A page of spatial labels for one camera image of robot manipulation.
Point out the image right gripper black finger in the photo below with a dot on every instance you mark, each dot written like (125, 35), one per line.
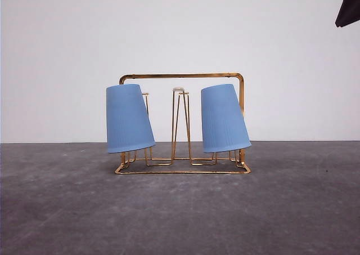
(349, 13)

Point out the blue cup image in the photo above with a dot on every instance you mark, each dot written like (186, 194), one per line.
(128, 123)
(222, 121)

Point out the gold wire cup rack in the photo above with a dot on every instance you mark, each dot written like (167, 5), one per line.
(141, 161)

